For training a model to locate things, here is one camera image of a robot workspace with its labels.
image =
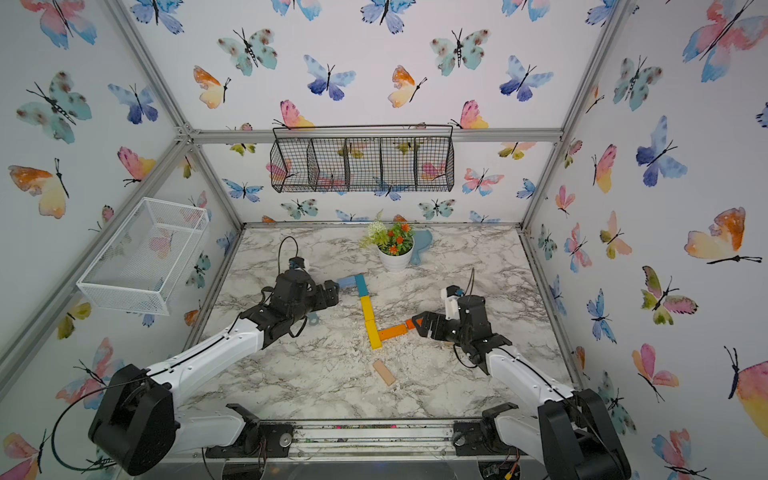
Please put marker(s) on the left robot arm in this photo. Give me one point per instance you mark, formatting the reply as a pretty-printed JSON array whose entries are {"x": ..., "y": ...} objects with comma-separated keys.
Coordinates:
[{"x": 139, "y": 420}]

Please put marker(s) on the black wire wall basket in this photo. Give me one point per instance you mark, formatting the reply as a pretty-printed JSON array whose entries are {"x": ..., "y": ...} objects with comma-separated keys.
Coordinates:
[{"x": 380, "y": 159}]

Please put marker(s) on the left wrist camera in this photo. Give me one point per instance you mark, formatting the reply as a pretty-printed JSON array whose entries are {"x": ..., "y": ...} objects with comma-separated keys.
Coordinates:
[{"x": 297, "y": 263}]

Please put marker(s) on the natural wood block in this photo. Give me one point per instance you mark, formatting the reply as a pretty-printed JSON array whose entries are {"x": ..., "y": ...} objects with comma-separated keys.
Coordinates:
[{"x": 384, "y": 373}]

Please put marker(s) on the yellow block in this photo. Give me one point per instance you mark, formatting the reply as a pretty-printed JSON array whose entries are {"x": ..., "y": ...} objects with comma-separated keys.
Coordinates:
[
  {"x": 373, "y": 334},
  {"x": 367, "y": 309}
]

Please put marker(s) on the white pot with flowers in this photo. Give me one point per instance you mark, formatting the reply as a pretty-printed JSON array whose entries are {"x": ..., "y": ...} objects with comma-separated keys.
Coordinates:
[{"x": 394, "y": 242}]

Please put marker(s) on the light blue dustpan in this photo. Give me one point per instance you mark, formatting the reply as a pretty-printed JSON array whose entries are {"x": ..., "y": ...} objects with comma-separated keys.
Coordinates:
[{"x": 422, "y": 240}]

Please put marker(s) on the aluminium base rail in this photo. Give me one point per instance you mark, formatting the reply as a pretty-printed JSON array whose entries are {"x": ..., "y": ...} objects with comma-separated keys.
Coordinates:
[{"x": 377, "y": 438}]

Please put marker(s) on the teal block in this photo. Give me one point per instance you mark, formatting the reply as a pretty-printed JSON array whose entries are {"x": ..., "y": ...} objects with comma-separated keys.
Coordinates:
[{"x": 361, "y": 286}]

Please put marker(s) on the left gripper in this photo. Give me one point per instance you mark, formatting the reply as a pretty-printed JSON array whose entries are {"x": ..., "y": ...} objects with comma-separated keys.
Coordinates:
[{"x": 332, "y": 294}]

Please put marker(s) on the white mesh wall basket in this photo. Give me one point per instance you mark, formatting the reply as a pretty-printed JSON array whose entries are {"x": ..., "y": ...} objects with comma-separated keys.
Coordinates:
[{"x": 138, "y": 268}]

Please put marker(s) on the light blue block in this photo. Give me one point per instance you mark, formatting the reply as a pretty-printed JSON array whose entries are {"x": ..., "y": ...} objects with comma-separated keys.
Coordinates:
[{"x": 347, "y": 282}]

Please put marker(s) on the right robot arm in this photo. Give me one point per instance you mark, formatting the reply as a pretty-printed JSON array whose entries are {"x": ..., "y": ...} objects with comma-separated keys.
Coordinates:
[{"x": 568, "y": 431}]

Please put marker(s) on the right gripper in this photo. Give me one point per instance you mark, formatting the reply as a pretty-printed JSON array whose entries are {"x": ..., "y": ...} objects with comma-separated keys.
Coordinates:
[{"x": 429, "y": 317}]

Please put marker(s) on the amber orange block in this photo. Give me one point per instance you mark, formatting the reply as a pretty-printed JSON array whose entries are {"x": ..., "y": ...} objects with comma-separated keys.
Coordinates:
[{"x": 393, "y": 332}]

